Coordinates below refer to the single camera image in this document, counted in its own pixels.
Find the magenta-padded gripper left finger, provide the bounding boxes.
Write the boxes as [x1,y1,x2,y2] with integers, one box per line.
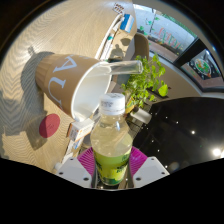
[54,146,98,189]

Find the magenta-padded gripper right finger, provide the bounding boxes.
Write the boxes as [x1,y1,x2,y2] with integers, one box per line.
[128,146,171,188]

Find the green-labelled clear drink bottle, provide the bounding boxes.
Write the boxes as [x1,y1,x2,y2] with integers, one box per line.
[89,93,134,187]

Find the small blue white carton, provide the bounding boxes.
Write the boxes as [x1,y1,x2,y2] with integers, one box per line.
[66,118,95,142]

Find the flat round red coaster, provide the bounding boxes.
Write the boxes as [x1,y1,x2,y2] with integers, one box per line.
[38,113,62,139]

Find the ceiling spotlights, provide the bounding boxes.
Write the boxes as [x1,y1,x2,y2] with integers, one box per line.
[189,128,224,158]

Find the brown paper cup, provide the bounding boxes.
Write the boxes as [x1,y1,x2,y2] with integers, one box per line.
[34,53,113,123]

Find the green potted plant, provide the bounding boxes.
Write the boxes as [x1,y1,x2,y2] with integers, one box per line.
[120,54,169,124]

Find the framed food poster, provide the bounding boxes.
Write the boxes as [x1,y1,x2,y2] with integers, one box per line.
[188,49,223,81]

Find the grey curved sofa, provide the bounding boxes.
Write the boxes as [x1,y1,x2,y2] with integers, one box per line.
[133,32,151,61]

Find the white marker pen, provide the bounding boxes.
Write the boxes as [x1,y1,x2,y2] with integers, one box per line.
[94,14,123,61]

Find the flat blue box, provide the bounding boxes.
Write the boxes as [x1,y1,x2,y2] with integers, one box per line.
[119,13,135,34]

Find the pill blister pack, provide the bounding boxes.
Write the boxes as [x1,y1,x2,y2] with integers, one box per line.
[112,2,126,14]

